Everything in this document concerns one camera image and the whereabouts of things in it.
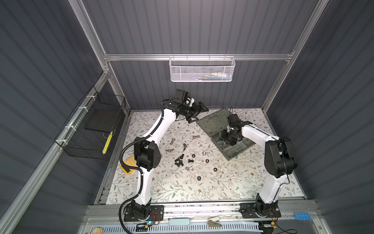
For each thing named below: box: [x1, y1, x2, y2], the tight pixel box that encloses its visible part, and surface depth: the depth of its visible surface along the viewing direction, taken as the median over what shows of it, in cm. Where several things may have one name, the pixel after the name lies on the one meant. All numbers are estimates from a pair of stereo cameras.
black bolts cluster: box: [174, 153, 185, 167], surface depth 93 cm
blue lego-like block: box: [294, 212, 312, 221], surface depth 73 cm
